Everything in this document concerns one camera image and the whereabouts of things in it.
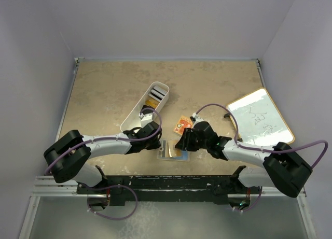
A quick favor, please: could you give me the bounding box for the black card in tray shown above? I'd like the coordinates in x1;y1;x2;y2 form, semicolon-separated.
140;107;154;115

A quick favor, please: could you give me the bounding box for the white credit card stack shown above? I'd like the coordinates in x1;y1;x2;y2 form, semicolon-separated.
148;86;167;101

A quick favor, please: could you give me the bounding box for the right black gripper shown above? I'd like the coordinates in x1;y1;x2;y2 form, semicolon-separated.
175;128;209;152

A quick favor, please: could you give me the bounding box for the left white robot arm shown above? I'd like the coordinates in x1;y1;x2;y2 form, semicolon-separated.
44;121;162;193

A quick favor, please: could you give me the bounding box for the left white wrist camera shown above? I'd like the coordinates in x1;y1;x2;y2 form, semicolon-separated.
139;113;153;128

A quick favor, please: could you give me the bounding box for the aluminium table frame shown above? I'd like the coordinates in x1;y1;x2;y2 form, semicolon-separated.
18;57;320;239

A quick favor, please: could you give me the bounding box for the yellow framed whiteboard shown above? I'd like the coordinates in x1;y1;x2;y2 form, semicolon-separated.
226;88;295;146

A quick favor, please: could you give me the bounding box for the white oblong plastic tray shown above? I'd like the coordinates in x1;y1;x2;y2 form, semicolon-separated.
120;81;170;131

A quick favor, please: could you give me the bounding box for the orange spiral notebook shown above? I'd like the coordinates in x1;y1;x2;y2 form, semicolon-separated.
173;116;193;136

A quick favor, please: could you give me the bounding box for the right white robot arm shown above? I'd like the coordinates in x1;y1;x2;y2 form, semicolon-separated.
174;121;312;198

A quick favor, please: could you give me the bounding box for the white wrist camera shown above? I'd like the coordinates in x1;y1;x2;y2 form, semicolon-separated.
139;113;153;128
190;113;204;126

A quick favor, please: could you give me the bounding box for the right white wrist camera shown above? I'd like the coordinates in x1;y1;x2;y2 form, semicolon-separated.
190;113;204;126

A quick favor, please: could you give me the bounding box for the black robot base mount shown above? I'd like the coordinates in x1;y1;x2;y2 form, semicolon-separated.
77;166;260;206

